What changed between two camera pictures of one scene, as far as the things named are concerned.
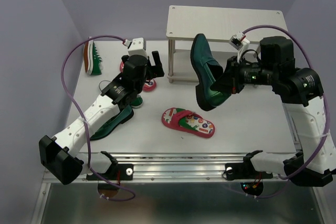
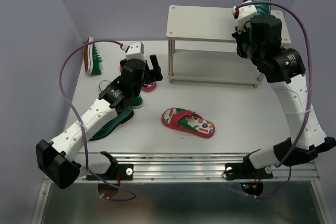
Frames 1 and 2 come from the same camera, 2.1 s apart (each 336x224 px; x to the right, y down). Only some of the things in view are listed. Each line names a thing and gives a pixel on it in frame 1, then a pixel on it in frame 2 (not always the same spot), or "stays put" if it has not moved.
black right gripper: x=230 y=81 -> x=240 y=36
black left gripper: x=155 y=71 stays put
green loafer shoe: x=122 y=116 stays put
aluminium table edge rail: x=177 y=167 stays put
